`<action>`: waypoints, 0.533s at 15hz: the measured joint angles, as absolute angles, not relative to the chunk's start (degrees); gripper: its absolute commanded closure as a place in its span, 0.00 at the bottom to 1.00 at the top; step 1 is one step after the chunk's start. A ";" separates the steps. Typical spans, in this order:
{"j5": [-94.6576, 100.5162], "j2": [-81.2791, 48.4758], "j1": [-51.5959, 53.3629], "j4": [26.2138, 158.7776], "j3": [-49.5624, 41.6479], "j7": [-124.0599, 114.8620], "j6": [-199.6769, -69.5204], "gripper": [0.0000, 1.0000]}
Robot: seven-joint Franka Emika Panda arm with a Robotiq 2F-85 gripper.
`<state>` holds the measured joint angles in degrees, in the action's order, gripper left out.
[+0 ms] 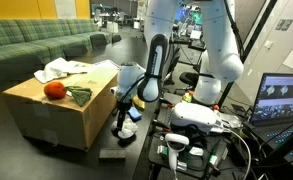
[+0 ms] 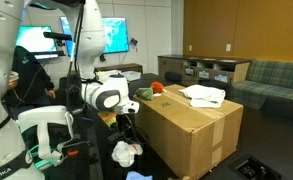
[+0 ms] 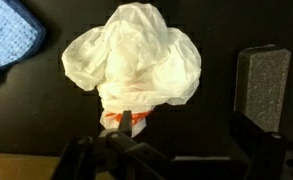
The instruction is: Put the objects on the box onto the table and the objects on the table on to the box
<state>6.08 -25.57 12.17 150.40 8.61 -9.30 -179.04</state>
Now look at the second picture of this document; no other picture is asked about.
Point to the seated person in black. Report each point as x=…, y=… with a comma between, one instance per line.
x=34, y=87

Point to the large cardboard box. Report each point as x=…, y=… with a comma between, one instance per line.
x=191, y=141

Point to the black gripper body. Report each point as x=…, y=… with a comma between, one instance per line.
x=124, y=126

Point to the green plush leaf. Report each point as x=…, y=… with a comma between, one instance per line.
x=144, y=93

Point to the green plaid sofa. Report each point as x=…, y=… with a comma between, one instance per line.
x=264, y=79

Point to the wall monitor screen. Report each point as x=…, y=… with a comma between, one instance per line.
x=116, y=34

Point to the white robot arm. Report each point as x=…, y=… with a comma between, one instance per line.
x=85, y=18

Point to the black rectangular block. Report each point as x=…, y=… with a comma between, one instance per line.
x=112, y=139

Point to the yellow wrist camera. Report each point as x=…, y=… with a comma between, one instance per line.
x=109, y=118

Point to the white cloth towel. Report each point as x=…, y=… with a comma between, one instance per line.
x=203, y=96

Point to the white red cloth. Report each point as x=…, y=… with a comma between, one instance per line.
x=124, y=153

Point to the black floor box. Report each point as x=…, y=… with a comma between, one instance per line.
x=248, y=167

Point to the white VR headset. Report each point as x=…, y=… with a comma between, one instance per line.
x=41, y=117

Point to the wooden sideboard cabinet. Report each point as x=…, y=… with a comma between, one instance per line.
x=194, y=68

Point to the red orange plush ball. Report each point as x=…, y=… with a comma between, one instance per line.
x=157, y=87

